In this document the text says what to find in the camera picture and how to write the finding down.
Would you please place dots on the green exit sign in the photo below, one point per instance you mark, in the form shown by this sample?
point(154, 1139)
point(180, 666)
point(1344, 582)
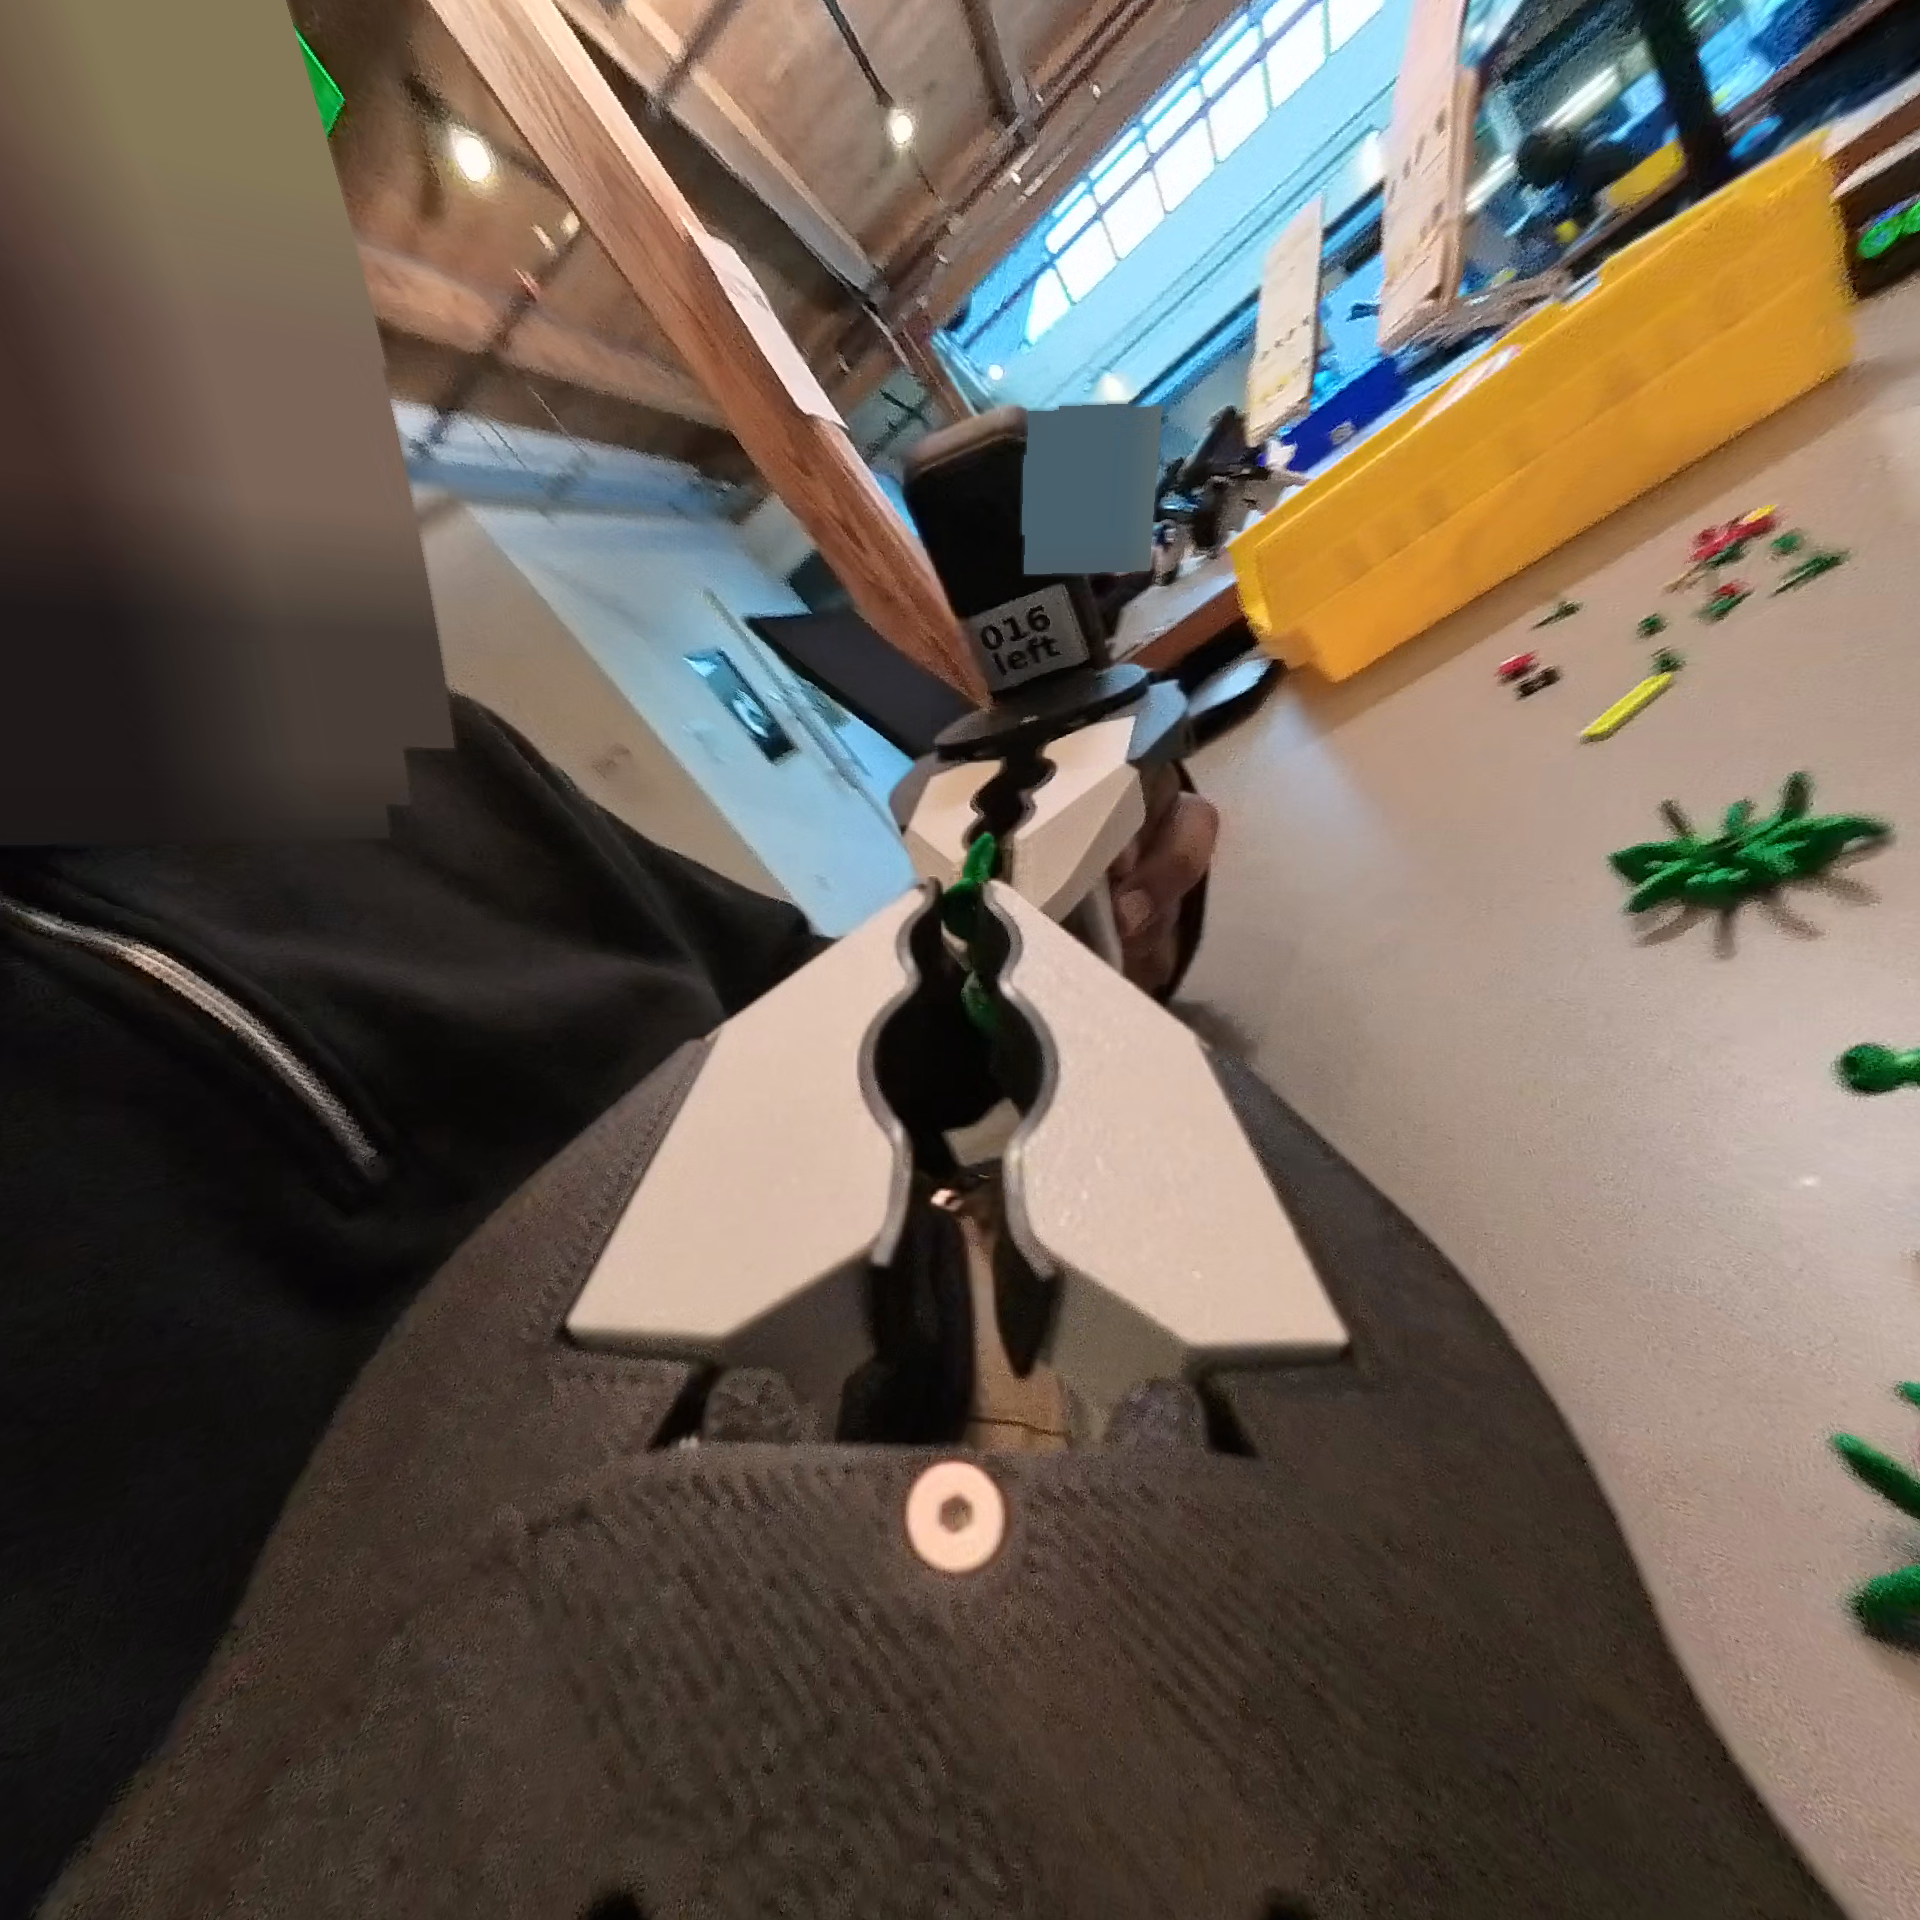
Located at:
point(320, 87)

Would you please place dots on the cream printed card sheet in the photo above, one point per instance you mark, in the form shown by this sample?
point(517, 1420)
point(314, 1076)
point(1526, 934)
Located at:
point(1424, 166)
point(1286, 312)

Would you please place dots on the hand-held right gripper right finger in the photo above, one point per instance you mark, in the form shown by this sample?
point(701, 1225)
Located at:
point(1185, 1200)

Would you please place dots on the wooden pillar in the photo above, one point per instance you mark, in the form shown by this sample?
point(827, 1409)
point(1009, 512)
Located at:
point(673, 300)

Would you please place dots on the green brick wheel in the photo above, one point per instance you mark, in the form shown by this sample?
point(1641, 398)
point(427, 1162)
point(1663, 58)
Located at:
point(975, 999)

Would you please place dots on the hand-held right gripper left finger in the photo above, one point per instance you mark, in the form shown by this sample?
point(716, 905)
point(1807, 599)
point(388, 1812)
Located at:
point(735, 1200)

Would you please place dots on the person's left hand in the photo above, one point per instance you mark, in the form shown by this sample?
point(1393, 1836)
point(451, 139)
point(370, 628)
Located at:
point(1170, 889)

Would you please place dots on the person's black jacket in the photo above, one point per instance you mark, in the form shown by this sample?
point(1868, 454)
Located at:
point(300, 1128)

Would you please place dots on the green brick plant pink flowers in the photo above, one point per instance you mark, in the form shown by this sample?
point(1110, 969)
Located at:
point(1887, 1604)

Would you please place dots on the lime green flat brick plate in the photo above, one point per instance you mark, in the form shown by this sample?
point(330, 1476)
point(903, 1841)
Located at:
point(1624, 708)

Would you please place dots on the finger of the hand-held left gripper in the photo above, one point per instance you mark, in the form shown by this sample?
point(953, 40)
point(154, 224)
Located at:
point(936, 826)
point(1073, 823)

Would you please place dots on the person's beige trousers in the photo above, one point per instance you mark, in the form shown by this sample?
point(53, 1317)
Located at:
point(1005, 1351)

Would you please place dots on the small red brick cluster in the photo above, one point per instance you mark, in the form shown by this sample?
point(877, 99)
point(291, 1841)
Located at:
point(1726, 537)

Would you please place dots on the brick cactus with pink flower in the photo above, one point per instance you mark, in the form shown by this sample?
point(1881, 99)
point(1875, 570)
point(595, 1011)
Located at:
point(1875, 1070)

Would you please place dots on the green spiky brick plant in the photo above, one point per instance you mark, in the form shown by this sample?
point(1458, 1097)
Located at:
point(1726, 866)

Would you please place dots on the white paper notice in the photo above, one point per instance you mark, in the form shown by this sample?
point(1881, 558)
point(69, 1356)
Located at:
point(767, 322)

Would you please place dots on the yellow storage bin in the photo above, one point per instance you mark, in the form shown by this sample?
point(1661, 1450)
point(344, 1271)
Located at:
point(1498, 480)

